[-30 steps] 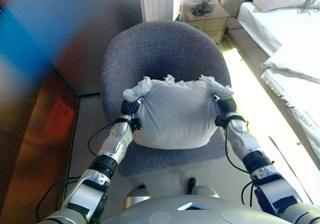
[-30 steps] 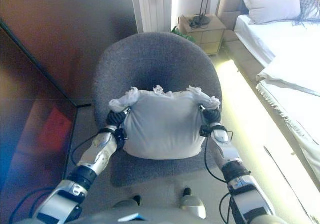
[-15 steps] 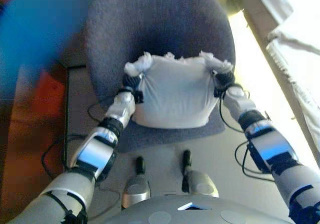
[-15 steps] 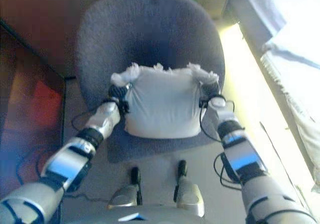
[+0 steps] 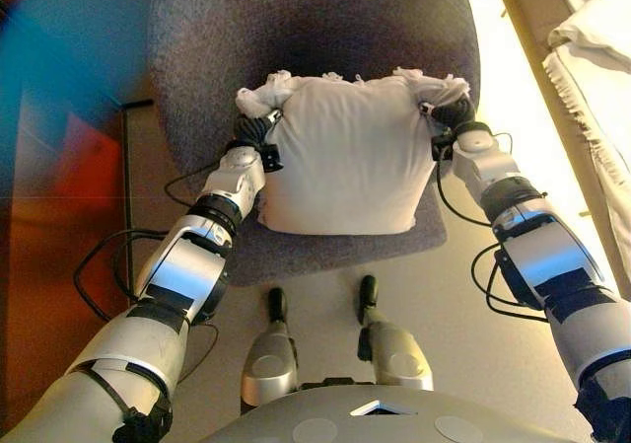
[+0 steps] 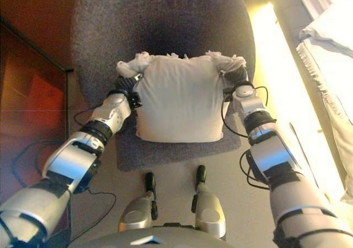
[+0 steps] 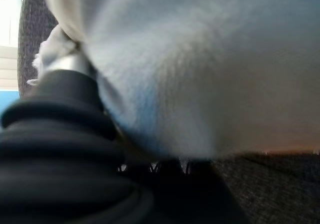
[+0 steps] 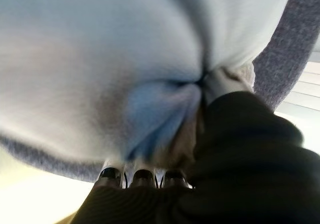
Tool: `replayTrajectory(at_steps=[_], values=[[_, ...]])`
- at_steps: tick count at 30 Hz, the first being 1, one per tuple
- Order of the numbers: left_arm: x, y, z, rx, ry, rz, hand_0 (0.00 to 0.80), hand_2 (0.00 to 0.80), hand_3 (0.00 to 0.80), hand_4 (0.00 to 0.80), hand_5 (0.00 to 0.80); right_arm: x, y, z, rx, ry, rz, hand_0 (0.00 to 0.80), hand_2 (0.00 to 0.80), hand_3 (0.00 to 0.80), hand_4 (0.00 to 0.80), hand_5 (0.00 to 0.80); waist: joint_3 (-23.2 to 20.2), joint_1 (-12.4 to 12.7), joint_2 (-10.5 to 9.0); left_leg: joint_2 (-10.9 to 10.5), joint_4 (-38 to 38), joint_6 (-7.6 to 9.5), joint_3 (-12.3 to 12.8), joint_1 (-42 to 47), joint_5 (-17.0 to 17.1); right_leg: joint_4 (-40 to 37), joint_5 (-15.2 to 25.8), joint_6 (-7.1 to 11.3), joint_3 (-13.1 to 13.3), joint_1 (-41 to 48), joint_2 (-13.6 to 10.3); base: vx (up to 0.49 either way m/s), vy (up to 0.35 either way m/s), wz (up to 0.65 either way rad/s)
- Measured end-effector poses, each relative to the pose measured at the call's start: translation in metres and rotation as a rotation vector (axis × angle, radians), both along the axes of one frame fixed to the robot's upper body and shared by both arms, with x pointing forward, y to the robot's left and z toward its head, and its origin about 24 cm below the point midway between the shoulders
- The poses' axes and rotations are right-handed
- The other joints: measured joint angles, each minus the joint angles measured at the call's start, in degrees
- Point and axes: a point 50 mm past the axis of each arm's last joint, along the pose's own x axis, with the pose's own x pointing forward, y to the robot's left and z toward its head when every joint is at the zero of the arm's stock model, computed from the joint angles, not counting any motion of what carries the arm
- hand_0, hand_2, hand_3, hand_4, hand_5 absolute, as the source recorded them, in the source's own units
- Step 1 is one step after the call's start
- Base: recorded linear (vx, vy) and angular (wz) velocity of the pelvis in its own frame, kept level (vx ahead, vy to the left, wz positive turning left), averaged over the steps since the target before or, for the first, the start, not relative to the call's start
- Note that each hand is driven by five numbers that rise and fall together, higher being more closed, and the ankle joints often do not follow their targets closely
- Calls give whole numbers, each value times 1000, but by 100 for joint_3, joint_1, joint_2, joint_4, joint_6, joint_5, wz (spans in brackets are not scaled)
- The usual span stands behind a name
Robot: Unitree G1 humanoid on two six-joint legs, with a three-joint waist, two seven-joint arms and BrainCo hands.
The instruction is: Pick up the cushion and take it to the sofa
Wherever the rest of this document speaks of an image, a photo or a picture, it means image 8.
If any dark right robot hand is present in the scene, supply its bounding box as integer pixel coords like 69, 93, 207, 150
69, 68, 320, 224

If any grey fabric tub armchair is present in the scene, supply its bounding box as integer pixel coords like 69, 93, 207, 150
0, 0, 316, 184

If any white ribbed panel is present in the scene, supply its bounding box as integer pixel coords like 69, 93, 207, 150
273, 61, 320, 115

